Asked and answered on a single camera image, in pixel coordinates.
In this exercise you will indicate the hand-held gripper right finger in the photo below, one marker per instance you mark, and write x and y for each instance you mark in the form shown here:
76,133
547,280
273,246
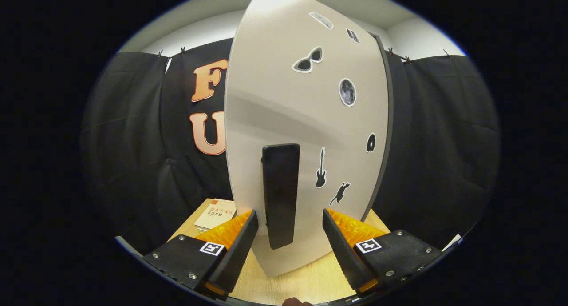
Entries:
344,248

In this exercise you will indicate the stack of books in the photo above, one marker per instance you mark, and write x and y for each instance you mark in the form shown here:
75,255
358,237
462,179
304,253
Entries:
217,215

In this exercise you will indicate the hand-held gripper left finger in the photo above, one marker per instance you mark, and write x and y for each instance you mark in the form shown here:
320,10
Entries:
233,252

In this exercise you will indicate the beige shoe cabinet door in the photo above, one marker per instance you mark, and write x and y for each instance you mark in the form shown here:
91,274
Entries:
275,97

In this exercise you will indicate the black backdrop cloth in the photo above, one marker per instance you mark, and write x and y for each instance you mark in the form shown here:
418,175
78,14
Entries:
133,141

